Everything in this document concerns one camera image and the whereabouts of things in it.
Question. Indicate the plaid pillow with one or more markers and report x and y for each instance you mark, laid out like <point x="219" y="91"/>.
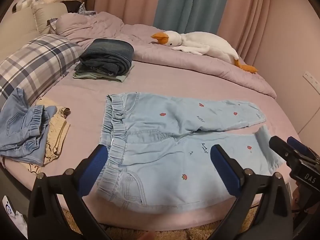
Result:
<point x="32" y="62"/>

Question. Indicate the pink curtain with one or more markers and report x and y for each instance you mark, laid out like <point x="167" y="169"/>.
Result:
<point x="125" y="0"/>

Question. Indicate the crumpled light blue jeans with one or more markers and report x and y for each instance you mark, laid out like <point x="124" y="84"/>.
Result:
<point x="20" y="130"/>

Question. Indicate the beige padded headboard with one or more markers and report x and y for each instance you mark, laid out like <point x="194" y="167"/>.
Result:
<point x="17" y="27"/>

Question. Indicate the beige pants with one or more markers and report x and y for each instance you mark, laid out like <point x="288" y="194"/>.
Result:
<point x="58" y="132"/>

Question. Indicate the light blue strawberry pants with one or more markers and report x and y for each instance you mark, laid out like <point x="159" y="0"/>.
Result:
<point x="175" y="155"/>

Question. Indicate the beige fluffy carpet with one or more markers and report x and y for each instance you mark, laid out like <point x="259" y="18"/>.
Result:
<point x="175" y="233"/>

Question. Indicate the lilac quilt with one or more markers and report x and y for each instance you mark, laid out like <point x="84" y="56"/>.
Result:
<point x="175" y="62"/>

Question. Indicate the pink bed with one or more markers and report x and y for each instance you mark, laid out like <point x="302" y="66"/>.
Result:
<point x="87" y="100"/>

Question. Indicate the small plaid cloth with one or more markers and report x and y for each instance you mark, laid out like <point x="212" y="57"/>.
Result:
<point x="86" y="11"/>

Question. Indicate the folded pale green cloth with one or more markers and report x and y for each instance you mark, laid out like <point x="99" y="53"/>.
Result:
<point x="120" y="78"/>

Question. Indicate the beige pillow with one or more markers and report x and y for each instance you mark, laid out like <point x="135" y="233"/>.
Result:
<point x="48" y="15"/>

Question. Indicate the white power strip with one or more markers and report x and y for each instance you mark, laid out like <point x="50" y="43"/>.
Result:
<point x="312" y="80"/>

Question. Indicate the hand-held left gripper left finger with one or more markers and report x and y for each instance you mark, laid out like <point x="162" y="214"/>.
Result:
<point x="92" y="171"/>

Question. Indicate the white round-marked device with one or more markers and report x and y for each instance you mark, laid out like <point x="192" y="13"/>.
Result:
<point x="8" y="205"/>

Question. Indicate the white plush goose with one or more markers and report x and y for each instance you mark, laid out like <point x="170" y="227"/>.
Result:
<point x="207" y="42"/>

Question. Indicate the folded dark blue jeans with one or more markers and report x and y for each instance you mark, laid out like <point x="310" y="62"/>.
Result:
<point x="107" y="55"/>

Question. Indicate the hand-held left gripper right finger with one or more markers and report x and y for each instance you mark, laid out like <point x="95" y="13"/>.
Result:
<point x="223" y="171"/>

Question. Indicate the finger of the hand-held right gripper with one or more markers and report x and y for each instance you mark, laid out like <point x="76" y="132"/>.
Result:
<point x="297" y="143"/>
<point x="278" y="145"/>

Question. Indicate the blue curtain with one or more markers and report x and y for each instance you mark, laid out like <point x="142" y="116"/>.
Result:
<point x="192" y="5"/>

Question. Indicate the dark cloth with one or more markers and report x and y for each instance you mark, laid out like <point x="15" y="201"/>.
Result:
<point x="72" y="6"/>

